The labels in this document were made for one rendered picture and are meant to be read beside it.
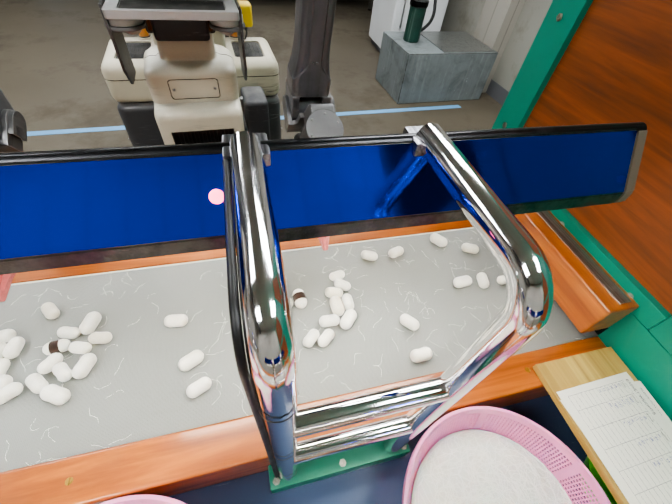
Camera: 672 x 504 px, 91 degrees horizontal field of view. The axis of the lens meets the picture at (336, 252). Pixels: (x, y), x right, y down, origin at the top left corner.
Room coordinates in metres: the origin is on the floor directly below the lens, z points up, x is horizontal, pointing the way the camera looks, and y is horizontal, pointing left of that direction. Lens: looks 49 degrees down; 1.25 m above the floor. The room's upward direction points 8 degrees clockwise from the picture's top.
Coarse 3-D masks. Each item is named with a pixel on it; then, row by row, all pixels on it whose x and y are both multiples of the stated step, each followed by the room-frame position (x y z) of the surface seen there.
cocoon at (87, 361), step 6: (84, 354) 0.17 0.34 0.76; (90, 354) 0.17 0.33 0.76; (84, 360) 0.16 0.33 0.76; (90, 360) 0.16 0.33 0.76; (96, 360) 0.16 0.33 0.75; (78, 366) 0.15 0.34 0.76; (84, 366) 0.15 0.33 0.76; (90, 366) 0.15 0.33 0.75; (72, 372) 0.14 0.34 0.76; (78, 372) 0.14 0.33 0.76; (84, 372) 0.14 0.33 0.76; (78, 378) 0.13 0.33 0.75
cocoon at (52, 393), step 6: (54, 384) 0.12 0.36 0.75; (42, 390) 0.11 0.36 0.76; (48, 390) 0.11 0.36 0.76; (54, 390) 0.11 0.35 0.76; (60, 390) 0.11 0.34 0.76; (66, 390) 0.12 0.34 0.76; (42, 396) 0.10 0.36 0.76; (48, 396) 0.10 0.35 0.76; (54, 396) 0.11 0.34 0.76; (60, 396) 0.11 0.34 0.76; (66, 396) 0.11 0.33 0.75; (54, 402) 0.10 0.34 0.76; (60, 402) 0.10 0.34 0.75
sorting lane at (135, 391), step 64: (320, 256) 0.43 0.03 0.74; (384, 256) 0.45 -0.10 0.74; (448, 256) 0.47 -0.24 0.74; (0, 320) 0.21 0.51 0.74; (64, 320) 0.22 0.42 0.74; (128, 320) 0.23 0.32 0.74; (192, 320) 0.25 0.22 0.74; (384, 320) 0.30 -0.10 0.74; (448, 320) 0.32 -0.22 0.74; (64, 384) 0.13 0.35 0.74; (128, 384) 0.14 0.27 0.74; (320, 384) 0.18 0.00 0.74; (384, 384) 0.19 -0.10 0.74; (0, 448) 0.04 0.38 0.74; (64, 448) 0.05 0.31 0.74
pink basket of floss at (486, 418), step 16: (448, 416) 0.15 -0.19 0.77; (464, 416) 0.15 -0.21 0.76; (480, 416) 0.16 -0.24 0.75; (496, 416) 0.16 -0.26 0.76; (512, 416) 0.16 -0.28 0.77; (432, 432) 0.13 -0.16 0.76; (448, 432) 0.14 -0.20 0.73; (496, 432) 0.15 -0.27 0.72; (512, 432) 0.15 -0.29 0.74; (528, 432) 0.15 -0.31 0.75; (544, 432) 0.14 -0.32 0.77; (416, 448) 0.10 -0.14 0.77; (528, 448) 0.13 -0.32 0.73; (560, 448) 0.13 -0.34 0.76; (416, 464) 0.09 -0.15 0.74; (544, 464) 0.11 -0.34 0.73; (560, 464) 0.11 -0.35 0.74; (576, 464) 0.11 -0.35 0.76; (576, 480) 0.09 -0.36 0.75; (592, 480) 0.09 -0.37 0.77; (576, 496) 0.08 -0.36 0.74; (592, 496) 0.08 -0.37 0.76
